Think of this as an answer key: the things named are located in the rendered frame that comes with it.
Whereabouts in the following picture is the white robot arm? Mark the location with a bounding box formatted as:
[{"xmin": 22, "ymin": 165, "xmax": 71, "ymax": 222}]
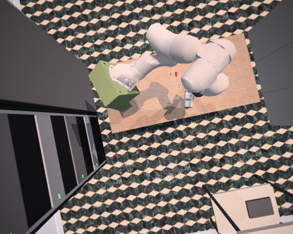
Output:
[{"xmin": 109, "ymin": 23, "xmax": 236, "ymax": 97}]

